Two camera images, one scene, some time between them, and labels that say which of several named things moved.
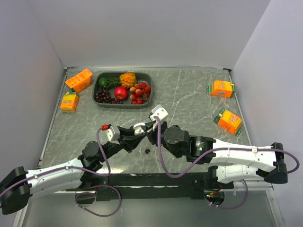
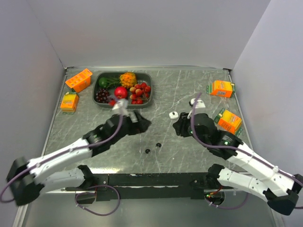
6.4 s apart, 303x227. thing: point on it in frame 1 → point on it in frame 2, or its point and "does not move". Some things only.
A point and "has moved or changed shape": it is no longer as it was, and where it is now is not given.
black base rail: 113,186 does not move
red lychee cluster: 139,93 does not move
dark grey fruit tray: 141,77 does not move
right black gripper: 150,133 → 180,126
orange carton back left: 80,81 does not move
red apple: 120,93 does not move
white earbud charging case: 138,129 has moved or changed shape
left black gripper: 129,141 → 143,124
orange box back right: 221,88 does not move
